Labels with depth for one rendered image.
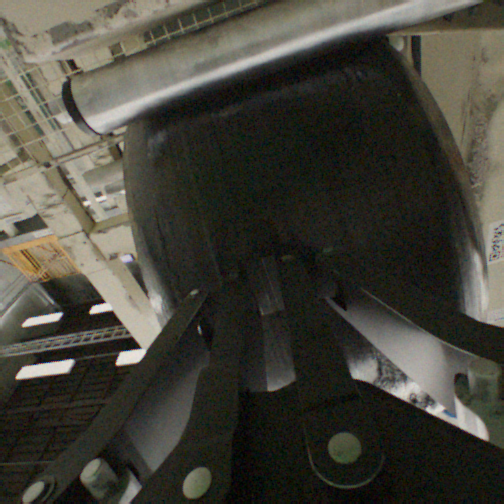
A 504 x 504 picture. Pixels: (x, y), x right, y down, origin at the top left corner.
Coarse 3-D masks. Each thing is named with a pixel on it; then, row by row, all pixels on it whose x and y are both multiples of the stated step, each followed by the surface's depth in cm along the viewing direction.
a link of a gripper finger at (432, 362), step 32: (320, 256) 14; (352, 256) 13; (352, 288) 11; (384, 288) 10; (416, 288) 9; (352, 320) 12; (384, 320) 10; (416, 320) 8; (448, 320) 8; (384, 352) 11; (416, 352) 9; (448, 352) 7; (480, 352) 7; (448, 384) 8
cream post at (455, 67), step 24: (432, 48) 38; (456, 48) 34; (480, 48) 31; (432, 72) 39; (456, 72) 35; (480, 72) 32; (456, 96) 36; (480, 96) 33; (456, 120) 38; (480, 120) 34; (480, 144) 36; (480, 168) 37; (480, 192) 39; (480, 216) 41
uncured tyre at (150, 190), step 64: (320, 64) 25; (384, 64) 24; (128, 128) 31; (192, 128) 25; (256, 128) 24; (320, 128) 23; (384, 128) 22; (448, 128) 25; (128, 192) 28; (192, 192) 23; (256, 192) 23; (320, 192) 22; (384, 192) 22; (448, 192) 22; (192, 256) 23; (384, 256) 22; (448, 256) 22; (384, 384) 26
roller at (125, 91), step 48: (288, 0) 21; (336, 0) 21; (384, 0) 21; (432, 0) 21; (480, 0) 22; (192, 48) 22; (240, 48) 22; (288, 48) 22; (336, 48) 23; (96, 96) 23; (144, 96) 23; (192, 96) 24
